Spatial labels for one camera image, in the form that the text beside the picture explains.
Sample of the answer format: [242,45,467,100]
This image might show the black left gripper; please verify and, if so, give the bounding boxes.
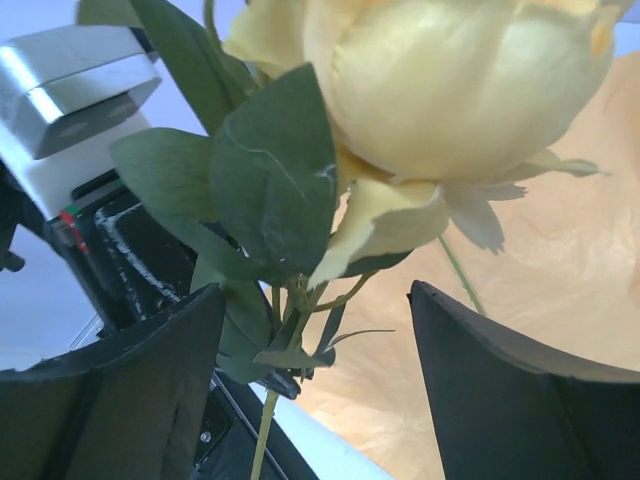
[0,169,321,480]

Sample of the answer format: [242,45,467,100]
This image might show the yellow rose stem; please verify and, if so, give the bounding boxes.
[75,1,630,478]

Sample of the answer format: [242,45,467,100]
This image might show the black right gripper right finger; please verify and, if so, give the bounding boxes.
[408,281,639,479]

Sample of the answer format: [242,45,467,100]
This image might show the orange wrapping paper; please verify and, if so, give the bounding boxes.
[276,53,639,479]

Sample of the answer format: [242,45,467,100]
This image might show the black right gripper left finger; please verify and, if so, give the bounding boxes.
[1,285,225,479]

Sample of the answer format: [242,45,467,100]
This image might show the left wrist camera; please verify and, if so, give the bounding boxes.
[1,25,161,220]

